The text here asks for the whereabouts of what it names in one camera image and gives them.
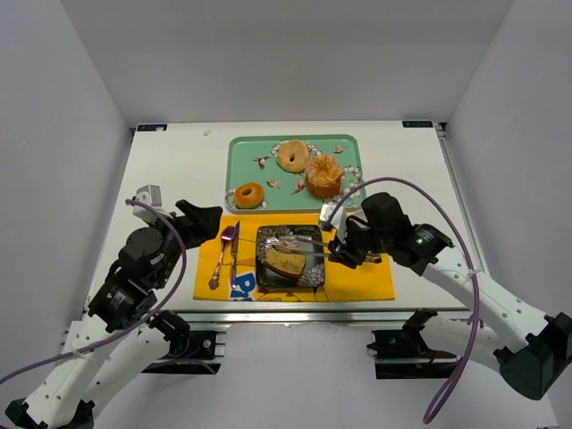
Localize sliced bread piece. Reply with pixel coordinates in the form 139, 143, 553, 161
265, 248, 307, 279

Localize blue corner label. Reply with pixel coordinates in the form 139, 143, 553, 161
136, 123, 167, 132
401, 120, 433, 128

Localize iridescent purple fork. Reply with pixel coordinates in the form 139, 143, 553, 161
208, 225, 236, 290

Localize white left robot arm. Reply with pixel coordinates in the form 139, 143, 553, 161
5, 199, 223, 428

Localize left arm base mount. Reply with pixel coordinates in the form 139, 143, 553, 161
141, 310, 225, 375

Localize blue corner label right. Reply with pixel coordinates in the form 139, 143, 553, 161
401, 120, 433, 128

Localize tall sugared bundt cake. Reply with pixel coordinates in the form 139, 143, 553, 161
305, 155, 343, 199

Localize metal kitchen tongs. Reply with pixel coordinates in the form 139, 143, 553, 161
265, 236, 331, 258

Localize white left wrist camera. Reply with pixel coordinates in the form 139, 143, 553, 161
131, 185, 163, 223

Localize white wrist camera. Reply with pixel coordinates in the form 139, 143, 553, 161
131, 185, 163, 223
319, 203, 347, 235

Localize small orange donut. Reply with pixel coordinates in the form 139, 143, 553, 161
234, 182, 265, 209

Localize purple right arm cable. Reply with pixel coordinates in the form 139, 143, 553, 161
324, 177, 483, 425

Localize iridescent purple knife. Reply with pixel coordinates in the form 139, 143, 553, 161
230, 222, 240, 290

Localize aluminium table front rail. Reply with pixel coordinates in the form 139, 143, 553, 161
133, 307, 475, 328

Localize glazed bagel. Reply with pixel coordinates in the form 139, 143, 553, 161
276, 139, 310, 172

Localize yellow printed placemat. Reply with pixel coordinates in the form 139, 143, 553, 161
193, 214, 395, 303

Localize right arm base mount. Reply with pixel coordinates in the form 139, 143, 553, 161
366, 308, 459, 380

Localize black floral square plate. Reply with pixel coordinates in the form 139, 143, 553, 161
256, 225, 325, 289

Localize blue corner label left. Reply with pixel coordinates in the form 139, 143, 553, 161
136, 123, 167, 132

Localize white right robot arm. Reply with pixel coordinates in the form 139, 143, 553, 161
319, 192, 571, 400

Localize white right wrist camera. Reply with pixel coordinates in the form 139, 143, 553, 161
319, 203, 347, 235

